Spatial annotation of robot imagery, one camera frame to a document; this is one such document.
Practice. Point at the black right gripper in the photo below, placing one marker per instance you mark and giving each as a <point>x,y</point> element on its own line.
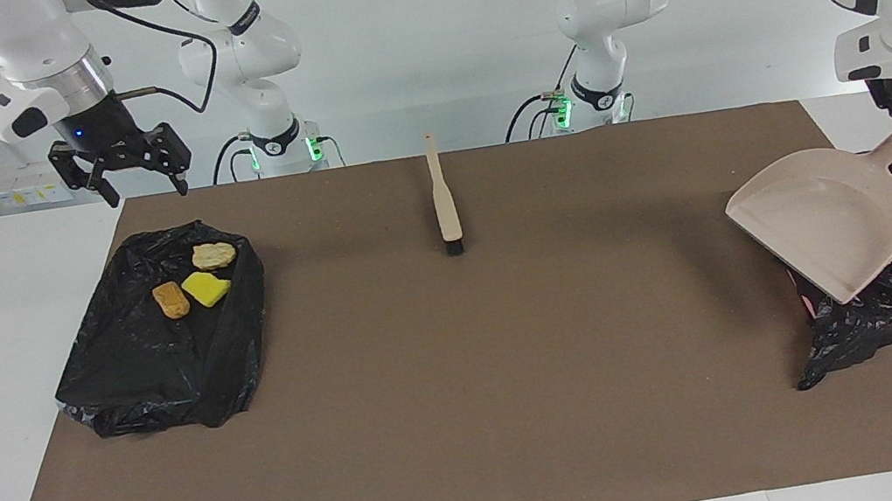
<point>103,129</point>

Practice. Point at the pale round bread piece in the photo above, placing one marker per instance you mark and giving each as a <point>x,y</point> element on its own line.
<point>213,255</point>

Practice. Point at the beige plastic dustpan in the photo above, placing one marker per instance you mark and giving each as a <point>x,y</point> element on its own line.
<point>830,219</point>

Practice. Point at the brown oblong bread piece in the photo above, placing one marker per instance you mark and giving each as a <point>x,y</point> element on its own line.
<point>171,300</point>

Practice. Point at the beige hand brush black bristles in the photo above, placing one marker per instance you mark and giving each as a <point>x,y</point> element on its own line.
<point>444,198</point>

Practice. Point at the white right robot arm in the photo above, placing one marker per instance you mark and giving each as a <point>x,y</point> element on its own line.
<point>25,39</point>

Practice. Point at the black bag lined trash bin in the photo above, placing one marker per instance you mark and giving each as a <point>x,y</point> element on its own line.
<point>146,375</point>

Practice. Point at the brown table mat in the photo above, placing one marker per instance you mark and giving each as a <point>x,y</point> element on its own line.
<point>445,480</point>

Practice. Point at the white wall socket boxes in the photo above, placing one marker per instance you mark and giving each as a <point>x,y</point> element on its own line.
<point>26,191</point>

